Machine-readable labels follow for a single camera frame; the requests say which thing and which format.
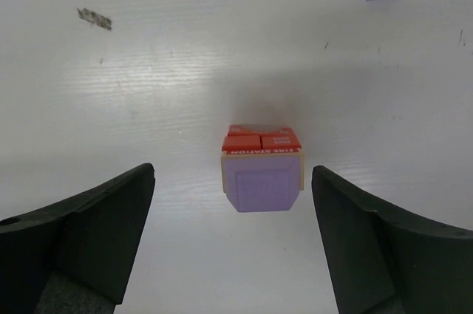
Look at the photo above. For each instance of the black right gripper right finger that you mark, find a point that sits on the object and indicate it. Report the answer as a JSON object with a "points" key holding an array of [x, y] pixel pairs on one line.
{"points": [[385, 259]]}

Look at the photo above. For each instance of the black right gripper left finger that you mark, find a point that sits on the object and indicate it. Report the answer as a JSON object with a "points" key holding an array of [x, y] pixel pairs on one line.
{"points": [[76, 255]]}

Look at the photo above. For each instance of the natural wood block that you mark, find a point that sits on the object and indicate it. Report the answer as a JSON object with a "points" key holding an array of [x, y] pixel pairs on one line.
{"points": [[260, 153]]}

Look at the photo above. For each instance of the red wood block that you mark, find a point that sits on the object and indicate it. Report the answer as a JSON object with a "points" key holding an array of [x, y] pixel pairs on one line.
{"points": [[277, 142]]}

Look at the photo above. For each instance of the large purple roof block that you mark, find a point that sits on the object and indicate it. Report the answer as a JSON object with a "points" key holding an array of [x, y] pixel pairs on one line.
{"points": [[262, 184]]}

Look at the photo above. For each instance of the red block with letter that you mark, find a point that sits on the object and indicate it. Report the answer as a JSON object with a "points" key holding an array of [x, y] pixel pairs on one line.
{"points": [[241, 143]]}

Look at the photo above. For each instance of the small red block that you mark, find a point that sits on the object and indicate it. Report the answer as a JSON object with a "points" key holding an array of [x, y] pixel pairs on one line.
{"points": [[258, 129]]}

